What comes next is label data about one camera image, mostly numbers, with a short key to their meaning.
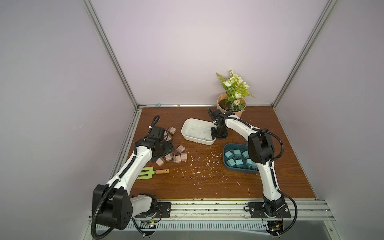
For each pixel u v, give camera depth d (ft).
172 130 3.39
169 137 3.29
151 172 2.80
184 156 2.95
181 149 3.09
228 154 2.95
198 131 3.48
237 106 3.13
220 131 2.81
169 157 2.95
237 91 2.93
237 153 2.94
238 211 2.47
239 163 2.87
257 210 2.41
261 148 1.89
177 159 2.94
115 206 1.31
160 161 2.89
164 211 2.39
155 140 2.09
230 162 2.86
